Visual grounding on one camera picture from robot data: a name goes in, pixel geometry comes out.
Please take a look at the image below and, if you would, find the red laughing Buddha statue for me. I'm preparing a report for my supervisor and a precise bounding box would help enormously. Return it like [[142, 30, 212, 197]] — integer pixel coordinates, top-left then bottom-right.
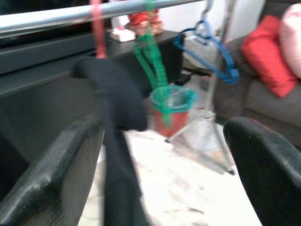
[[128, 9, 164, 36]]

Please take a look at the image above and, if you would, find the pink cat face cushion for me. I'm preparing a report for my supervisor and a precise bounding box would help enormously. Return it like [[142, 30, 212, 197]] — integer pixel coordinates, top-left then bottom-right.
[[279, 3, 301, 80]]

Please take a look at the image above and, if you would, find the black soundbar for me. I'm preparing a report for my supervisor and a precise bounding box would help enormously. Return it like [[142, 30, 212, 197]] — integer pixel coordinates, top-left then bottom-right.
[[0, 39, 111, 75]]

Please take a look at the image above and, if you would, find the blue plastic hanger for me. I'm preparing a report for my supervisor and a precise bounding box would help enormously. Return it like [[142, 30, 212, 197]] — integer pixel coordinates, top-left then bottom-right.
[[173, 0, 240, 85]]

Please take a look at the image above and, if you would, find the black power strip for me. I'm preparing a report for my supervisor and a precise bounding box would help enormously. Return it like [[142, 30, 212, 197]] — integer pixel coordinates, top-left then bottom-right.
[[175, 73, 195, 87]]

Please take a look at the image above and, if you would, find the red plastic hanger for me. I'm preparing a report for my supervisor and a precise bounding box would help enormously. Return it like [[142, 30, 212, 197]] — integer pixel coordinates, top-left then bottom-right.
[[90, 0, 109, 58]]

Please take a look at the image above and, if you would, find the black TV cabinet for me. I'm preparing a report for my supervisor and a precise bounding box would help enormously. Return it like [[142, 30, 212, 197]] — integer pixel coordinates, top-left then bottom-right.
[[0, 30, 186, 201]]

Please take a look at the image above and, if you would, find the white pink tissue pack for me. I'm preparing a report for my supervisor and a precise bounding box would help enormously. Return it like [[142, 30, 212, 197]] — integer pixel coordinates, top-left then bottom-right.
[[109, 16, 137, 43]]

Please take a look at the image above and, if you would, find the red waste bin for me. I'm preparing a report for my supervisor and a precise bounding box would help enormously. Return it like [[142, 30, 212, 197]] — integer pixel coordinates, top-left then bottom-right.
[[154, 109, 190, 138]]

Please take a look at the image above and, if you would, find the dark grey fabric sofa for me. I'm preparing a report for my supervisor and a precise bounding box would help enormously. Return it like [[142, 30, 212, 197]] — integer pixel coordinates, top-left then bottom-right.
[[213, 0, 301, 151]]

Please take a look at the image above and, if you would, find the red cushion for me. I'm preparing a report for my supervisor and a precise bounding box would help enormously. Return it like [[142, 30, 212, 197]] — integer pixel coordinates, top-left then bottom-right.
[[241, 15, 299, 98]]

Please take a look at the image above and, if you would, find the teal plastic bin liner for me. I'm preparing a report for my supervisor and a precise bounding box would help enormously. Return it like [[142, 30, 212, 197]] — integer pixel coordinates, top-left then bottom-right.
[[150, 86, 199, 113]]

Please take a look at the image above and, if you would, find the chrome clothes rack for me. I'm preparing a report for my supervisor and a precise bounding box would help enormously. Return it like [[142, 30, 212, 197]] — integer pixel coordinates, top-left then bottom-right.
[[0, 0, 237, 176]]

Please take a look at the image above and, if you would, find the green plastic hanger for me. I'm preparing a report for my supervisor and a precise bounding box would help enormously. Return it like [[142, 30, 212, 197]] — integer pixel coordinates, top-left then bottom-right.
[[133, 0, 174, 129]]

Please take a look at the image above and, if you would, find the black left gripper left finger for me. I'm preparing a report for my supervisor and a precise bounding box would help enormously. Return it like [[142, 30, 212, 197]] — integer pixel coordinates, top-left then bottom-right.
[[0, 114, 106, 226]]

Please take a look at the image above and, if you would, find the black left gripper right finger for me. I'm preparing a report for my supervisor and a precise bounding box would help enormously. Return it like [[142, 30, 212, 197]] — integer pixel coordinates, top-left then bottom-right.
[[222, 116, 301, 226]]

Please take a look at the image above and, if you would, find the side table with lace cloth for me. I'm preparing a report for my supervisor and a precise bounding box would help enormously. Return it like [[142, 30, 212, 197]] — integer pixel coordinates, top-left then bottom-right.
[[182, 35, 224, 71]]

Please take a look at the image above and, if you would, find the black jacket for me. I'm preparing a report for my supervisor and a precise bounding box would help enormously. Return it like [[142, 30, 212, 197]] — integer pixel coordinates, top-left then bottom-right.
[[71, 56, 151, 226]]

